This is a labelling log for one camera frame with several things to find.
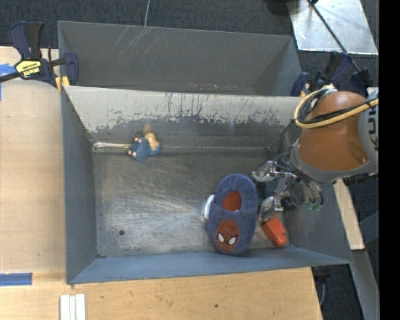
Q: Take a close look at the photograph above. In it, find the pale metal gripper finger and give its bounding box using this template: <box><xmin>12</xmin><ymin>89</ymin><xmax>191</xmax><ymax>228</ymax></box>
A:
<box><xmin>257</xmin><ymin>195</ymin><xmax>285</xmax><ymax>225</ymax></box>
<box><xmin>251</xmin><ymin>160</ymin><xmax>289</xmax><ymax>183</ymax></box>

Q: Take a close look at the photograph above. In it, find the orange plastic block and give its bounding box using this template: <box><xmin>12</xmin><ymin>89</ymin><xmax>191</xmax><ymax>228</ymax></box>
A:
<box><xmin>261</xmin><ymin>216</ymin><xmax>289</xmax><ymax>248</ymax></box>

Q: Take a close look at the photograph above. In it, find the blue slipper with red mask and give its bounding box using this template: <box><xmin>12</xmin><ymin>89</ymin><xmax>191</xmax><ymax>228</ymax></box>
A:
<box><xmin>201</xmin><ymin>173</ymin><xmax>259</xmax><ymax>256</ymax></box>

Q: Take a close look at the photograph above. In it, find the grey metal bin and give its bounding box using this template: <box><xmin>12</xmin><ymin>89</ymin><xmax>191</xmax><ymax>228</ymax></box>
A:
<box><xmin>57</xmin><ymin>20</ymin><xmax>355</xmax><ymax>285</ymax></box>

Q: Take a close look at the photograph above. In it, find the small blue toy figure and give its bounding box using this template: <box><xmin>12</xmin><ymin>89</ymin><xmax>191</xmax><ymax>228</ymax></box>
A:
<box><xmin>126</xmin><ymin>123</ymin><xmax>163</xmax><ymax>163</ymax></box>

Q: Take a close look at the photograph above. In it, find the pale wood board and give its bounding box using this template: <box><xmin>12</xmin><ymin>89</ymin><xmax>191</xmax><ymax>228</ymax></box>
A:
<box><xmin>0</xmin><ymin>78</ymin><xmax>68</xmax><ymax>275</ymax></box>

